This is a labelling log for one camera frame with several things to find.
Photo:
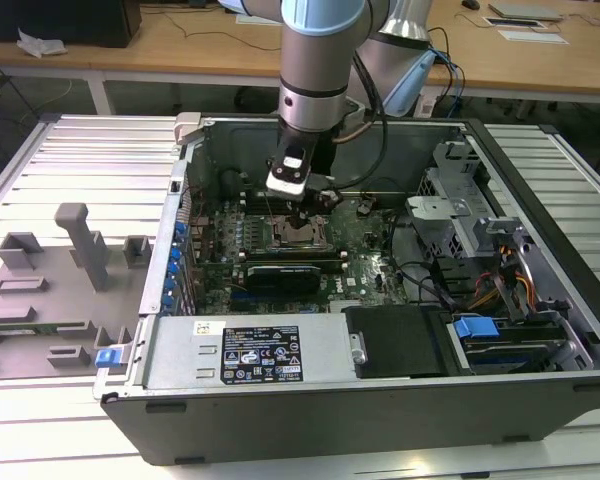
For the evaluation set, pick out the silver CPU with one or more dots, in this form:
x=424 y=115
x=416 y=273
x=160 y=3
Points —
x=297 y=235

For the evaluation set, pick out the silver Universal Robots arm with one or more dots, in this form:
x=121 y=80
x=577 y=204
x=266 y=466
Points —
x=315 y=60

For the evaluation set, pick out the CPU socket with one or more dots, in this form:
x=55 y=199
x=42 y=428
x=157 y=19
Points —
x=326 y=246

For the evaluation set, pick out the blue slot retention clip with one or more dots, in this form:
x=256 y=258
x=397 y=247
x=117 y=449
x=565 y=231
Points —
x=180 y=231
x=172 y=270
x=167 y=301
x=170 y=286
x=176 y=255

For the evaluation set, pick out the installed black RAM modules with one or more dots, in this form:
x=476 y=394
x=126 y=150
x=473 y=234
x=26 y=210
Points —
x=255 y=202
x=290 y=261

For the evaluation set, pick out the green motherboard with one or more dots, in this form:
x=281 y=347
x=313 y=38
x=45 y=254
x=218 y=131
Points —
x=360 y=260

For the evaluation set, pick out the pale blue teach pendant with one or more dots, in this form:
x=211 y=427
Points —
x=410 y=85

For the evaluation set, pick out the black graphics card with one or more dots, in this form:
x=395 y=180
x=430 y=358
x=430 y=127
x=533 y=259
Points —
x=280 y=280

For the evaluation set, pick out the metal drive cage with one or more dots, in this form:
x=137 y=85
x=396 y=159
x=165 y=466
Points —
x=440 y=210

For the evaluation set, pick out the grey case release latch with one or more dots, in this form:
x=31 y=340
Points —
x=190 y=127

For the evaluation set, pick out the black computer mouse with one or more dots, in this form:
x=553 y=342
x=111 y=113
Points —
x=470 y=4

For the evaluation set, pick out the wooden desk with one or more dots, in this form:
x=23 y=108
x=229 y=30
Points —
x=130 y=60

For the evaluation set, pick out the hard disk with blue carrier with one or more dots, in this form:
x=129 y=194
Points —
x=472 y=327

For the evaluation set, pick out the paper with dark rectangle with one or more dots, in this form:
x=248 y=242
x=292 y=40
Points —
x=515 y=22

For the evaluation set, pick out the grey power supply unit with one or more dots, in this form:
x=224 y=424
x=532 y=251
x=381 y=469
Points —
x=180 y=350

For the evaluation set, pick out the grey laptop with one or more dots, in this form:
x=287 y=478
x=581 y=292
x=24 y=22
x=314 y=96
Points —
x=525 y=11

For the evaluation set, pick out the black open PC case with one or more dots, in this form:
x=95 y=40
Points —
x=330 y=425

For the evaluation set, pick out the black monitor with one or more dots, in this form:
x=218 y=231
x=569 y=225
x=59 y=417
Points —
x=80 y=20

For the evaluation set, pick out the grey parts rack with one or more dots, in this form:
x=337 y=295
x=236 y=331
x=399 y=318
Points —
x=55 y=280

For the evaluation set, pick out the blue plastic latch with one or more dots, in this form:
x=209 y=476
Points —
x=105 y=358

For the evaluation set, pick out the crumpled white paper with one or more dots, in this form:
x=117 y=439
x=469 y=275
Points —
x=40 y=45

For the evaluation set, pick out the green RAM stick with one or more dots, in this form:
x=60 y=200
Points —
x=25 y=329

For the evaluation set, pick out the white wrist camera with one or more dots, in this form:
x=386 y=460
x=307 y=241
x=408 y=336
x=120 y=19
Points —
x=285 y=187

